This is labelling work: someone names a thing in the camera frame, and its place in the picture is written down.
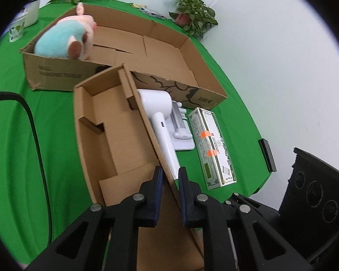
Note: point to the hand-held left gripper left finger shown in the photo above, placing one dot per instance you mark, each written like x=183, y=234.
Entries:
x=158, y=192

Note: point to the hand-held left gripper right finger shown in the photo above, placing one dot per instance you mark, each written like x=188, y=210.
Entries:
x=183, y=197

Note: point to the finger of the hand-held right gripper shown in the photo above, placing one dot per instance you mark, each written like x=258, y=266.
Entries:
x=234, y=199

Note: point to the small cardboard insert box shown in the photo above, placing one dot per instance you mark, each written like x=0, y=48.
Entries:
x=124, y=135

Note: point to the large cardboard box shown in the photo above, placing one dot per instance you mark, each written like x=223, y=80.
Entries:
x=163, y=62

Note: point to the long green white carton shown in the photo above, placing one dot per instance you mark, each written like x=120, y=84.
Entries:
x=212, y=152

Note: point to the black phone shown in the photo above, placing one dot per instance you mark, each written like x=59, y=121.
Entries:
x=267, y=155

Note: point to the black chair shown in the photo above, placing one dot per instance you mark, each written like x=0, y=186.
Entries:
x=313, y=180

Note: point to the white hair dryer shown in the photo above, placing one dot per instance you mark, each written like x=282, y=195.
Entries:
x=158, y=101

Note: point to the green tablecloth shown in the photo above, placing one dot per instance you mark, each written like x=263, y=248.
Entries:
x=11, y=146

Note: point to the blue patterned tissue pack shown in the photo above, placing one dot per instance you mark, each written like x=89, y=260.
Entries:
x=152, y=13

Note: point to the pink pig plush toy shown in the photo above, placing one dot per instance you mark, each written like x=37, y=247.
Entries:
x=62, y=39

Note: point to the red pot potted plant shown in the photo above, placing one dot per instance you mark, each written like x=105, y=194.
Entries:
x=195, y=11

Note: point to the yellow packet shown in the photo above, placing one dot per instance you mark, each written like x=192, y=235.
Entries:
x=138, y=5

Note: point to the green patterned glass cup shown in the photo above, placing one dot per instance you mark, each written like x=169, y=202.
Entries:
x=17, y=29

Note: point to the white kettle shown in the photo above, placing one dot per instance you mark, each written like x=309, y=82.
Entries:
x=31, y=14

